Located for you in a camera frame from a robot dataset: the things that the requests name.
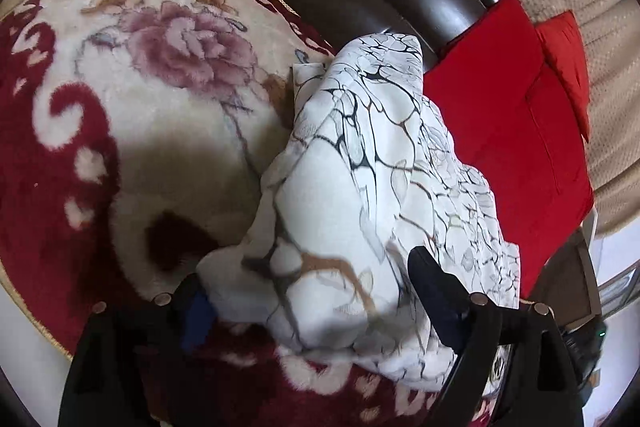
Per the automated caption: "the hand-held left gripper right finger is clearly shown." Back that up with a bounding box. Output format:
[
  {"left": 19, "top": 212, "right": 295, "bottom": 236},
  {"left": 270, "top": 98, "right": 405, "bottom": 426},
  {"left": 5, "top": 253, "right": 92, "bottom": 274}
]
[{"left": 407, "top": 246, "right": 586, "bottom": 427}]

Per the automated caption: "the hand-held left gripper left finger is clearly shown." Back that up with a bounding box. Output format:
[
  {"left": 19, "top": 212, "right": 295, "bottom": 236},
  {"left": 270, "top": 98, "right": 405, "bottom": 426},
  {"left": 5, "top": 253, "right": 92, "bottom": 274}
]
[{"left": 62, "top": 274, "right": 213, "bottom": 427}]

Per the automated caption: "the white black-veined coat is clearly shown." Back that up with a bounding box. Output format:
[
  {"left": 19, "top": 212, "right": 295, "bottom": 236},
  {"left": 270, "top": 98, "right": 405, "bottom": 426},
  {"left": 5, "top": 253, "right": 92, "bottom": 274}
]
[{"left": 196, "top": 33, "right": 522, "bottom": 393}]

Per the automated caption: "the large red cushion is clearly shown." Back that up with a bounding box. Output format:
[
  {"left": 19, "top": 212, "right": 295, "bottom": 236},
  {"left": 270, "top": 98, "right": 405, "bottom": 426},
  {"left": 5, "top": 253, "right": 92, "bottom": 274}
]
[{"left": 422, "top": 0, "right": 596, "bottom": 300}]

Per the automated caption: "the red floral blanket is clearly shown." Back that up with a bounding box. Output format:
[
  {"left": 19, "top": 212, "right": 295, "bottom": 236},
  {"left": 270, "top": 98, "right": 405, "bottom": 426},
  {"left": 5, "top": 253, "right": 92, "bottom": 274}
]
[{"left": 0, "top": 0, "right": 506, "bottom": 427}]

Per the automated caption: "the red pillow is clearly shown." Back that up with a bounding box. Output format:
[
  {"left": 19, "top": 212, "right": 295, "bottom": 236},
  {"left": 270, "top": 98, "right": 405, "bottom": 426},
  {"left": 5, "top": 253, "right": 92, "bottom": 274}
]
[{"left": 535, "top": 9, "right": 592, "bottom": 142}]

